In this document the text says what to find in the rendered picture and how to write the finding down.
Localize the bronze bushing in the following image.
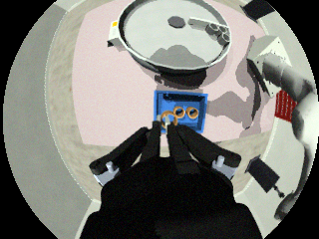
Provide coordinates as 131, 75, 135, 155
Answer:
185, 107, 198, 119
173, 106, 185, 118
161, 111, 177, 128

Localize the blue crate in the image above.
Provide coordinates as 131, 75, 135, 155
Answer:
154, 91, 208, 133

